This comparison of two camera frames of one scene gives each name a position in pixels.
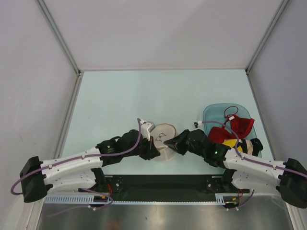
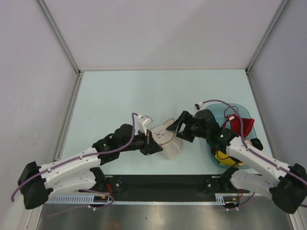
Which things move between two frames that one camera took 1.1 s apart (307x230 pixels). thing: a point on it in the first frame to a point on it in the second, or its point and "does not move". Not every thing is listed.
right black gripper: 176,142 to 184,118
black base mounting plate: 165,188 does not move
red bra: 242,126 does not move
